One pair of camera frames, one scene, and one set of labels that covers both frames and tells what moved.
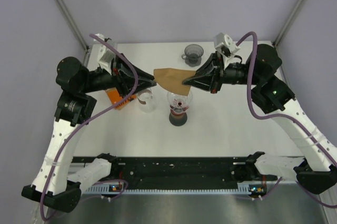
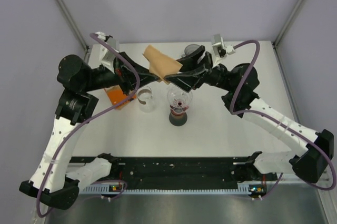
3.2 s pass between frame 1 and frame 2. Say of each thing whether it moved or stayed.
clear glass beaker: stayed
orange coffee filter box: stayed
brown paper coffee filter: moved
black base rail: stayed
